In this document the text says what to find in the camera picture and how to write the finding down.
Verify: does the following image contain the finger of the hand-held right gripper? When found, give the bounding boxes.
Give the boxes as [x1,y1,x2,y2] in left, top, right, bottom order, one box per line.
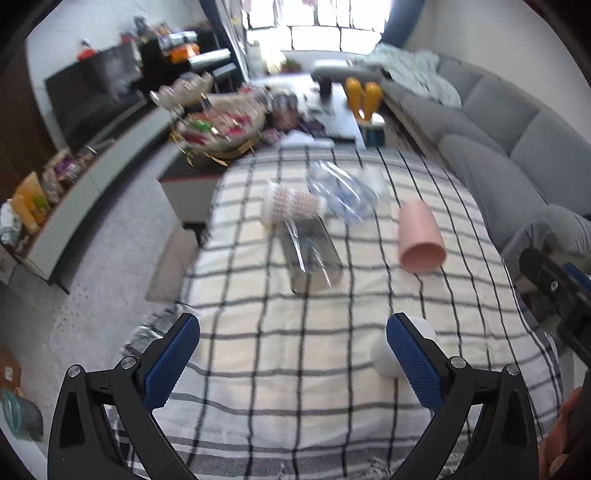
[518,248,591,366]

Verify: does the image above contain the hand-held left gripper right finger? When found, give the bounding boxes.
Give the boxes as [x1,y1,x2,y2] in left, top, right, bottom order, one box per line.
[385,313,541,480]

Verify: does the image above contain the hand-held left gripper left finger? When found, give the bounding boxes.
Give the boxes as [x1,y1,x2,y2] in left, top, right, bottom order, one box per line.
[47,313,201,480]

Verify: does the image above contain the pink cup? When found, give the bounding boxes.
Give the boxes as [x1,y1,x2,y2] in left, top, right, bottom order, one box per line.
[398,199,448,273]

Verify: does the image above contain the white cup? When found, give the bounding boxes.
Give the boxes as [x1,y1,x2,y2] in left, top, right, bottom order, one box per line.
[370,317,437,379]

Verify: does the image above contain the patterned paper cup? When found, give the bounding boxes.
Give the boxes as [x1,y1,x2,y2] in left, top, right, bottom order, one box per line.
[260,180,329,230]

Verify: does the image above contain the person's right hand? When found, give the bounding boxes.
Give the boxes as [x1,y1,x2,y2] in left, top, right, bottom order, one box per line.
[539,387,585,480]

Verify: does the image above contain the checked tablecloth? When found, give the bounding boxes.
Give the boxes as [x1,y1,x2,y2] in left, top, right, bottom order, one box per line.
[121,147,566,480]

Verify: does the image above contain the metal rectangular tin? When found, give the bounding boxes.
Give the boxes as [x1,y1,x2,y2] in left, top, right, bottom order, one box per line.
[276,217,344,295]

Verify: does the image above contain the grey sofa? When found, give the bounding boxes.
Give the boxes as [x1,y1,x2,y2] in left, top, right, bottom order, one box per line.
[379,51,591,273]

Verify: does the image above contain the cardboard box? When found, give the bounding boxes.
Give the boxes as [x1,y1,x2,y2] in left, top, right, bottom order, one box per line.
[0,346,24,395]

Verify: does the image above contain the clear plastic bag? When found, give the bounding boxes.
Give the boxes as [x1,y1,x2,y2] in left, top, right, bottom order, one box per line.
[307,160,389,225]

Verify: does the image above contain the grey television cabinet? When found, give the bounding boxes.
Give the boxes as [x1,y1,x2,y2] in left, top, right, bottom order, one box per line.
[17,108,186,295]

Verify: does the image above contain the pile of snack packets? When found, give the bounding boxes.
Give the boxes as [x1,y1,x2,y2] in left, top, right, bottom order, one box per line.
[0,147,100,252]

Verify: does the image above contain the teal round tin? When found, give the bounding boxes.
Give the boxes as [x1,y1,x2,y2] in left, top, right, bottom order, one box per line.
[362,124,387,148]

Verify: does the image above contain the pale green blanket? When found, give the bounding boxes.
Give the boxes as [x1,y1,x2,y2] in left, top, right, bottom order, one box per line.
[359,44,462,108]

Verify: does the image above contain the tiered glass snack stand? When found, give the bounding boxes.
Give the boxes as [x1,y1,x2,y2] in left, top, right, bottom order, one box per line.
[150,72,267,168]

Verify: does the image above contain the yellow bottle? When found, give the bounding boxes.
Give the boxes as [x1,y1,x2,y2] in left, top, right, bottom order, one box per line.
[345,77,366,122]
[362,82,383,123]

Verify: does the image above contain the white coffee table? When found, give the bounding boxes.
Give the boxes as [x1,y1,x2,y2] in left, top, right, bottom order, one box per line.
[252,74,371,149]

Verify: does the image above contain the black television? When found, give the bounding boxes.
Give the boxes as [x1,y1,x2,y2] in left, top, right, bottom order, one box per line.
[43,45,149,149]

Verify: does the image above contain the blue curtain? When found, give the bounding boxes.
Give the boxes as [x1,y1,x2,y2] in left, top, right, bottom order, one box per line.
[381,0,424,48]

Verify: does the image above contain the black shelf unit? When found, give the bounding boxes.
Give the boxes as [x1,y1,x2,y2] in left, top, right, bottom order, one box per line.
[137,28,242,95]

